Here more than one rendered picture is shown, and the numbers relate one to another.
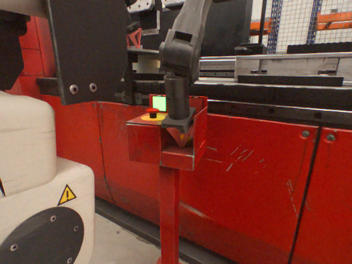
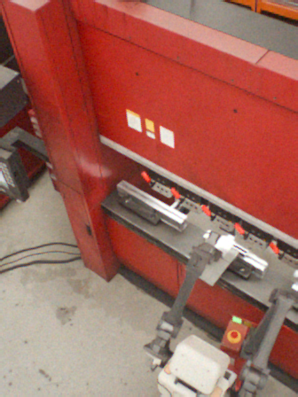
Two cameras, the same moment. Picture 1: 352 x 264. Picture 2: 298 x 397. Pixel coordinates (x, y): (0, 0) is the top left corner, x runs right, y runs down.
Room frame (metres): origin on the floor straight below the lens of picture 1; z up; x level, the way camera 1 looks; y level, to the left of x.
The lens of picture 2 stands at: (-0.61, 0.18, 3.53)
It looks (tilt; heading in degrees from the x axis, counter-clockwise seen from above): 51 degrees down; 11
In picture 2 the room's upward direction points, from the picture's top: 7 degrees counter-clockwise
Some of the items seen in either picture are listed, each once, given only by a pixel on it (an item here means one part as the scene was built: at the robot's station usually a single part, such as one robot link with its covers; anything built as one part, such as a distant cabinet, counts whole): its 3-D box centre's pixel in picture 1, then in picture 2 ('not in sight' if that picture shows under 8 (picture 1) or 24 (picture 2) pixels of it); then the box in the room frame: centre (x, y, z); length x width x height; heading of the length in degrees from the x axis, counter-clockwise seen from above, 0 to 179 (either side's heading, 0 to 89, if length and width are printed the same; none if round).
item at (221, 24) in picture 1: (168, 41); not in sight; (1.64, 0.03, 1.12); 1.13 x 0.02 x 0.44; 57
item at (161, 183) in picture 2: not in sight; (164, 179); (1.31, 0.47, 1.26); 0.15 x 0.09 x 0.17; 57
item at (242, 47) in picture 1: (247, 48); not in sight; (0.98, -0.33, 1.01); 0.26 x 0.12 x 0.05; 147
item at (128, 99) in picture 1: (123, 78); not in sight; (0.93, 0.21, 0.88); 0.14 x 0.04 x 0.22; 147
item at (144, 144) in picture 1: (168, 128); (242, 340); (0.61, 0.01, 0.75); 0.20 x 0.16 x 0.18; 70
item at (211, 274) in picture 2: (128, 51); (212, 260); (0.96, 0.19, 1.00); 0.26 x 0.18 x 0.01; 147
